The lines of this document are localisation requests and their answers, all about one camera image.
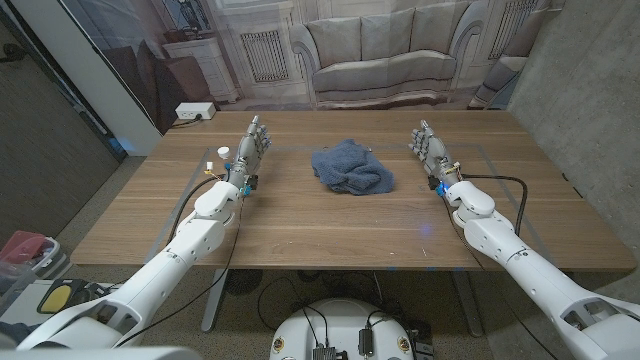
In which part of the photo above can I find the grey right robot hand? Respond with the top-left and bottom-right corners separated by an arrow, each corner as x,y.
407,119 -> 462,189

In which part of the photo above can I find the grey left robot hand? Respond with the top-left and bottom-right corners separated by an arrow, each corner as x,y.
225,114 -> 274,189

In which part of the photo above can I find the blue crumpled towel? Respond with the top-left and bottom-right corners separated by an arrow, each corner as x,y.
310,138 -> 396,197

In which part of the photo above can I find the white power strip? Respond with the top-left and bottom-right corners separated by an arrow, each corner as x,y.
174,101 -> 218,121

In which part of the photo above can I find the printed living room backdrop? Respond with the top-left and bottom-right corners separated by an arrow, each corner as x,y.
59,0 -> 566,136

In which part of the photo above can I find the black round floor fan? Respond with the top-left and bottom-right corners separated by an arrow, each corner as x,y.
224,269 -> 264,297

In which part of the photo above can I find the grey metal table leg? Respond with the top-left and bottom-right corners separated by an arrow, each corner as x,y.
452,269 -> 485,339
200,268 -> 229,334

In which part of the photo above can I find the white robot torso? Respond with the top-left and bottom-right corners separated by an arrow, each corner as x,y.
268,298 -> 416,360

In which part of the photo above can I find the black adapter box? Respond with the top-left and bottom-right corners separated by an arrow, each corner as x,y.
358,327 -> 375,359

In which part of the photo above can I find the red lidded plastic container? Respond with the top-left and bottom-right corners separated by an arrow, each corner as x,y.
0,230 -> 71,281

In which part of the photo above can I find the clear plastic bin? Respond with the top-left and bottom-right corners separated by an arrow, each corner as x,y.
0,259 -> 36,316

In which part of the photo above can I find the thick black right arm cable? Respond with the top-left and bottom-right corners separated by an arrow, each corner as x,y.
459,173 -> 530,237

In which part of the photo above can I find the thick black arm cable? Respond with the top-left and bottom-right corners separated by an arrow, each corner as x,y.
459,173 -> 530,237
167,173 -> 226,246

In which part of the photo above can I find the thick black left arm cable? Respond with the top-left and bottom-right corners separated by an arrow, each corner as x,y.
167,173 -> 226,246

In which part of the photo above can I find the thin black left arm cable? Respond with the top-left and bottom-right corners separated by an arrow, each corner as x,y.
113,192 -> 246,349

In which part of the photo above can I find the white wall pillar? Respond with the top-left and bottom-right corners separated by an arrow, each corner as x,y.
9,0 -> 164,156

